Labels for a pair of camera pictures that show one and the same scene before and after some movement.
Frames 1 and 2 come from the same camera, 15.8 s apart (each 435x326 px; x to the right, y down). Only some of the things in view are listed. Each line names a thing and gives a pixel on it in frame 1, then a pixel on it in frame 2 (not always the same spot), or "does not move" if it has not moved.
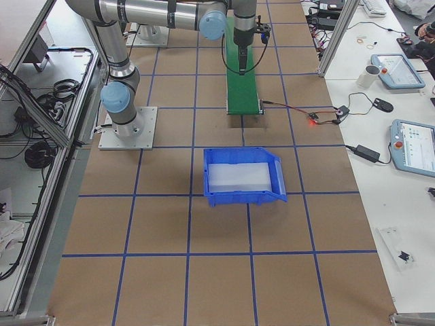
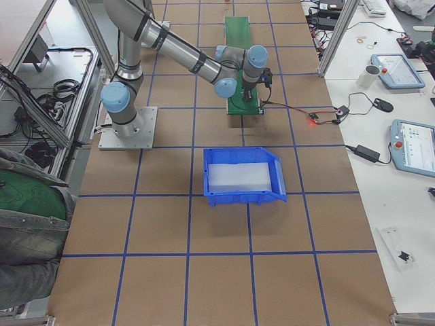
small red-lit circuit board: (312, 116) does not move
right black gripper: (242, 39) → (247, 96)
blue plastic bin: (249, 176) does not move
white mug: (369, 76) does not move
